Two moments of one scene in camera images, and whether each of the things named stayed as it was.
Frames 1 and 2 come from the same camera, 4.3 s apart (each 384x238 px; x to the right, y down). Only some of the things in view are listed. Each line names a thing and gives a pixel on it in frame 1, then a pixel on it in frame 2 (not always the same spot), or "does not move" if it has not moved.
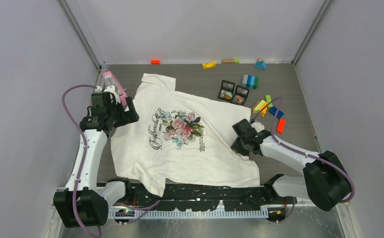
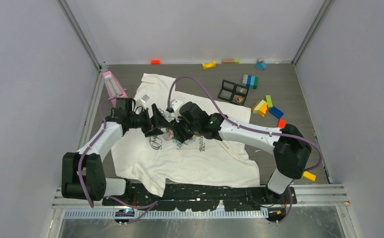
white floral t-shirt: x=180 y=139 does not move
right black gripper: x=236 y=147 → x=179 y=131
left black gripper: x=128 y=117 → x=159 y=121
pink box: x=110 y=80 does not move
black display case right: x=240 y=95 does not move
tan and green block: x=230 y=61 does not move
